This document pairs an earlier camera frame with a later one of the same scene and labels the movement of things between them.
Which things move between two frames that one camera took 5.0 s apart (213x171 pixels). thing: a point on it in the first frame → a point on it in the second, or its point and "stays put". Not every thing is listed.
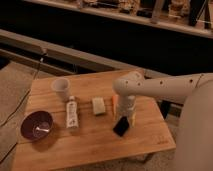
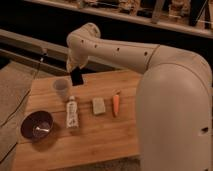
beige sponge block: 98,105 stays put
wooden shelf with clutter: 189,17 stays put
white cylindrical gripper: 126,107 → 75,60
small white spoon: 37,128 stays put
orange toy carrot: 114,102 stays put
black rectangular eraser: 121,126 → 76,76
